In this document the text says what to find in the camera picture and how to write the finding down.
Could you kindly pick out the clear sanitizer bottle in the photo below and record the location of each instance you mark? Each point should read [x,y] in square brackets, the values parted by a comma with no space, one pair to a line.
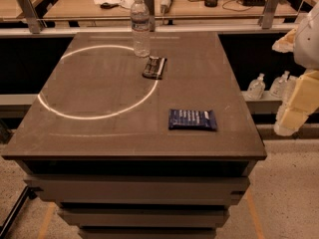
[278,85]
[256,88]

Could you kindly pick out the grey drawer cabinet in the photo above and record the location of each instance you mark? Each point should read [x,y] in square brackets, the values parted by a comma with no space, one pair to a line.
[141,198]

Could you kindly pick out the black rxbar chocolate bar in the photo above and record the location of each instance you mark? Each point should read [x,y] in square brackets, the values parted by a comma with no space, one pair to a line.
[154,68]

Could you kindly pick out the left metal bracket post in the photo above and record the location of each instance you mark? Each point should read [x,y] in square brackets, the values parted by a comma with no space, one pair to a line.
[35,25]

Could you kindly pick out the grey handheld tool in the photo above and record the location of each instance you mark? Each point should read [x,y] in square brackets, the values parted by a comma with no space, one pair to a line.
[165,5]

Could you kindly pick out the right clear sanitizer bottle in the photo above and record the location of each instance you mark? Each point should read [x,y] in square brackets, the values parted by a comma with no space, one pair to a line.
[278,85]

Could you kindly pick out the clear plastic water bottle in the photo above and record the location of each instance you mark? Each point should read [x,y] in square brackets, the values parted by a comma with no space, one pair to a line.
[140,22]

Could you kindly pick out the right metal bracket post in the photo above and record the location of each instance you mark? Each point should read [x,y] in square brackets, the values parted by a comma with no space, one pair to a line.
[270,5]

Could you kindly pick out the metal bracket post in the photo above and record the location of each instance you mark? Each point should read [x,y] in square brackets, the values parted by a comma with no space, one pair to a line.
[35,25]
[270,5]
[151,6]

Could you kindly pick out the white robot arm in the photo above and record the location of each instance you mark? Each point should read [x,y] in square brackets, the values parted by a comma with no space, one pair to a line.
[303,42]

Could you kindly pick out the left clear sanitizer bottle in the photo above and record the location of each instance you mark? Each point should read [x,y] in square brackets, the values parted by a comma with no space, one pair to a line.
[256,88]

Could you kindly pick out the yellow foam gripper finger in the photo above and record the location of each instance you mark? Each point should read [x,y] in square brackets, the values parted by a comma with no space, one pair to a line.
[299,102]

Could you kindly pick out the blue rxbar blueberry bar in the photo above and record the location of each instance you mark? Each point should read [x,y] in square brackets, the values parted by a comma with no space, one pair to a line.
[192,119]

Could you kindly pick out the middle metal bracket post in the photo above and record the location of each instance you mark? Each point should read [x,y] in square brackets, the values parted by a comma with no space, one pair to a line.
[151,6]

